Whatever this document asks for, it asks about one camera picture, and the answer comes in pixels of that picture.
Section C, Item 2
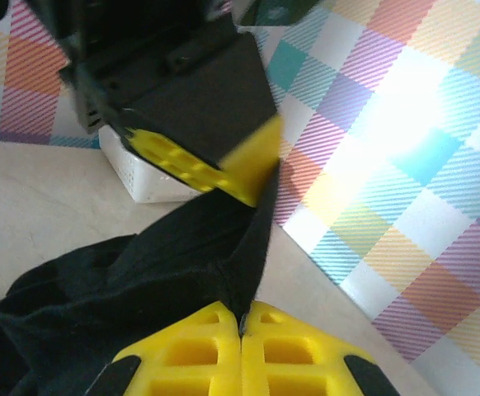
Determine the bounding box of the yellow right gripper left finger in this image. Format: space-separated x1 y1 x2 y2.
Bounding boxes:
85 300 242 396

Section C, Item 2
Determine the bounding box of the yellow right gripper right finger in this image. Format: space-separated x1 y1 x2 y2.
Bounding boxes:
241 300 402 396

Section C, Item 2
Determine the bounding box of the black floral print t-shirt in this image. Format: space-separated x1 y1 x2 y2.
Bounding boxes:
0 163 283 396

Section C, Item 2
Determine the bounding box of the white perforated plastic basket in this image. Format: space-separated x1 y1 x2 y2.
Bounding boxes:
98 123 205 204

